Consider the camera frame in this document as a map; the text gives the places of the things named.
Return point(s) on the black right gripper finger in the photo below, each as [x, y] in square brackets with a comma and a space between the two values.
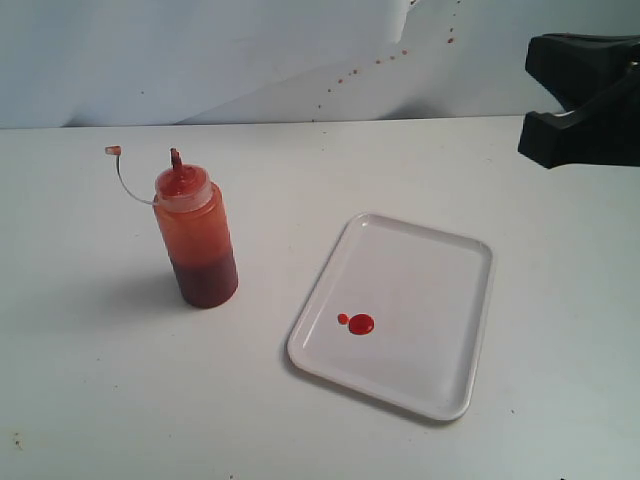
[604, 131]
[574, 68]

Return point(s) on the red sauce squeeze bottle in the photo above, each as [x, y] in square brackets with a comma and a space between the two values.
[191, 216]

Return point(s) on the red sauce blob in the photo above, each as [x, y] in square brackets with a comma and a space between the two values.
[360, 324]

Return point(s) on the white rectangular plastic tray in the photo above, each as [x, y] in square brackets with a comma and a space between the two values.
[428, 291]

